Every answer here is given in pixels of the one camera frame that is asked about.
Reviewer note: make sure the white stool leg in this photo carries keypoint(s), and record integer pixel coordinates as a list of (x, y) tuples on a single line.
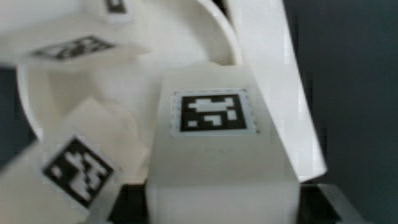
[(92, 38), (72, 182), (223, 181)]

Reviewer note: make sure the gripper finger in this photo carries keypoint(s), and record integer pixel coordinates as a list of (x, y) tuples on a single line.
[(349, 214)]

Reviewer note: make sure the white U-shaped fence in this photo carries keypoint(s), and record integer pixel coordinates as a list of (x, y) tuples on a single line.
[(260, 23)]

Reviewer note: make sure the white round stool seat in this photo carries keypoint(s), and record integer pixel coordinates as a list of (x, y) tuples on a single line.
[(191, 38)]

